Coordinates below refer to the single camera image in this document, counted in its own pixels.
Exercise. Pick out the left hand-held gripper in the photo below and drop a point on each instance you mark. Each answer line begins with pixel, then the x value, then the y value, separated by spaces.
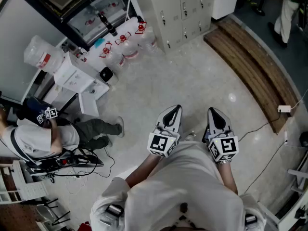
pixel 157 143

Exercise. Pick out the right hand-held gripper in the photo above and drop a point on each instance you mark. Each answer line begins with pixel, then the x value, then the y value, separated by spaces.
pixel 227 145

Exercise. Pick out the grey metal cabinet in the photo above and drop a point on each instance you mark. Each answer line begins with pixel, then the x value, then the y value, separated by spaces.
pixel 173 20

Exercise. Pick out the person's right forearm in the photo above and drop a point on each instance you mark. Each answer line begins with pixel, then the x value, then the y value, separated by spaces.
pixel 228 179

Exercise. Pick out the person's left forearm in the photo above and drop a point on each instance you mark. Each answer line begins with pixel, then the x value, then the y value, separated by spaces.
pixel 144 170

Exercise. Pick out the small black screen device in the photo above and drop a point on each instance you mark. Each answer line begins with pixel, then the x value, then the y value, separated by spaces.
pixel 205 136

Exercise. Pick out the person's white shoe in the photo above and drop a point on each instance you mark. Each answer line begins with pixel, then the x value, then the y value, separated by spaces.
pixel 189 137

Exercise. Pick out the person's white shirt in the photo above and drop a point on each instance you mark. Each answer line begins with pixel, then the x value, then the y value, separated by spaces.
pixel 183 177

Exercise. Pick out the white power adapter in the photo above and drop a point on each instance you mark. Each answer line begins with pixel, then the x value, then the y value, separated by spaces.
pixel 284 108

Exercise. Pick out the wooden slatted platform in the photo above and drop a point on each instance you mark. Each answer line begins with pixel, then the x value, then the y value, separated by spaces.
pixel 252 64

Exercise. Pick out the white bin black lid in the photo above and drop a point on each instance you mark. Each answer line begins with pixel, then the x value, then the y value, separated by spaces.
pixel 106 74

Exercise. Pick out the black clip microphone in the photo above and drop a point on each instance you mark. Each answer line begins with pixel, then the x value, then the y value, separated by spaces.
pixel 184 207

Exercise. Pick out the black box device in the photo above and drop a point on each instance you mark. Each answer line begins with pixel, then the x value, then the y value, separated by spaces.
pixel 304 139

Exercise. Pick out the teal plastic item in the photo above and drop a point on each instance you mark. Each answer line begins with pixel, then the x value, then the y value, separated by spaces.
pixel 99 43

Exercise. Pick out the black bottle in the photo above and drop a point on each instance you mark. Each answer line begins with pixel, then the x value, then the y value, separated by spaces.
pixel 108 25

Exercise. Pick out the white appliance box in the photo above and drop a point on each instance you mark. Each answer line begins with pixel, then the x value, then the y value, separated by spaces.
pixel 226 6

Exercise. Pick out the dark framed window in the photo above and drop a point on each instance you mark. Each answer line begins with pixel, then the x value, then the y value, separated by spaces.
pixel 96 11

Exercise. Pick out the red box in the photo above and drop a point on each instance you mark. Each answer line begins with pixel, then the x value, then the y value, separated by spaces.
pixel 84 227

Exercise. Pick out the large clear water jug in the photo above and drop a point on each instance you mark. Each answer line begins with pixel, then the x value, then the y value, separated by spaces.
pixel 41 54

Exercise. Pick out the white shelf unit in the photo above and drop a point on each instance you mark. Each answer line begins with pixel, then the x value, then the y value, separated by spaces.
pixel 31 189

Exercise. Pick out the grey partition board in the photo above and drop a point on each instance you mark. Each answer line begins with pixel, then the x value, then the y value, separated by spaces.
pixel 21 44

